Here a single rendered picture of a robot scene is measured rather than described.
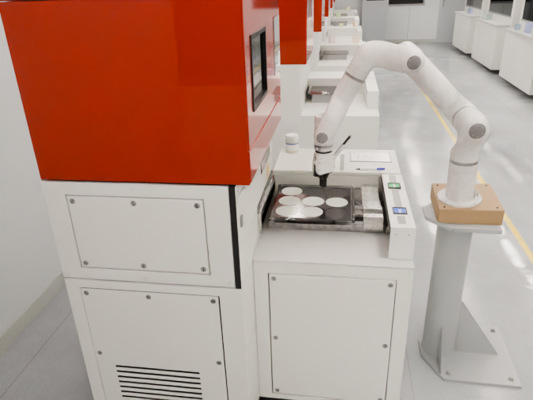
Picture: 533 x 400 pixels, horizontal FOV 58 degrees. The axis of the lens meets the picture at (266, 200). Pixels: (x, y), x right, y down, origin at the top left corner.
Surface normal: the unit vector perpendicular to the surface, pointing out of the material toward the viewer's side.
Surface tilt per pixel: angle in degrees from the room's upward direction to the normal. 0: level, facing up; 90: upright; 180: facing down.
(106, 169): 90
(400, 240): 90
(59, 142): 90
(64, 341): 0
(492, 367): 0
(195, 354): 90
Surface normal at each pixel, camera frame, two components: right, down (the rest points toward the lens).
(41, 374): -0.04, -0.91
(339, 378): -0.14, 0.42
